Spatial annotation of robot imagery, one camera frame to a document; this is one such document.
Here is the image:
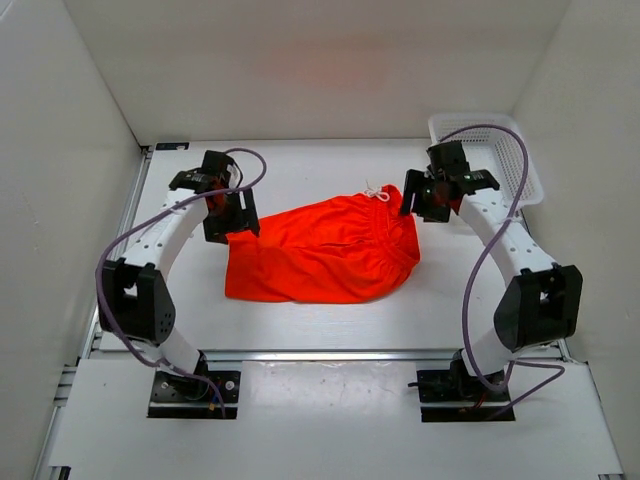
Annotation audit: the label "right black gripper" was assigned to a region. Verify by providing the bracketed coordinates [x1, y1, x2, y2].
[397, 170, 451, 224]

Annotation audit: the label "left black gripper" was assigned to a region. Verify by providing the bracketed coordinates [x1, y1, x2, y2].
[202, 188, 259, 245]

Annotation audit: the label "orange shorts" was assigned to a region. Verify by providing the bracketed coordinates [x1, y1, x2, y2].
[225, 184, 421, 304]

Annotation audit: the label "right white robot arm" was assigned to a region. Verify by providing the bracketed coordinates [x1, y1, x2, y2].
[400, 141, 583, 400]

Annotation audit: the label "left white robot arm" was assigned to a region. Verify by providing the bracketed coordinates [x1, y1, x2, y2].
[96, 148, 260, 400]

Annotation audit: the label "white plastic basket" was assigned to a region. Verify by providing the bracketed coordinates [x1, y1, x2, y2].
[428, 113, 524, 205]

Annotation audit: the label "black label sticker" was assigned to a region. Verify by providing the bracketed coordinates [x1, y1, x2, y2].
[155, 142, 190, 151]

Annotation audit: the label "front aluminium rail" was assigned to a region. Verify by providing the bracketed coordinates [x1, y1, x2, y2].
[204, 349, 456, 362]

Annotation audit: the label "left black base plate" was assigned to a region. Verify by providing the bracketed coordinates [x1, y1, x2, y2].
[147, 368, 242, 420]

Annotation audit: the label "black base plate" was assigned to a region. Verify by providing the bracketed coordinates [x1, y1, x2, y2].
[147, 368, 242, 420]
[407, 370, 516, 424]

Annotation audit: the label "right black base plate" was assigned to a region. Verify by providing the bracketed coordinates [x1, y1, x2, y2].
[407, 370, 516, 424]

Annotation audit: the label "left aluminium frame rail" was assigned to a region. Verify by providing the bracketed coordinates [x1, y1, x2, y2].
[29, 144, 155, 479]

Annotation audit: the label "aluminium frame rail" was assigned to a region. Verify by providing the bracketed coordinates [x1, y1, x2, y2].
[519, 209, 626, 476]
[29, 144, 155, 479]

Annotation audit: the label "right aluminium frame rail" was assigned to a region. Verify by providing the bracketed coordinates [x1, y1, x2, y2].
[519, 209, 626, 476]

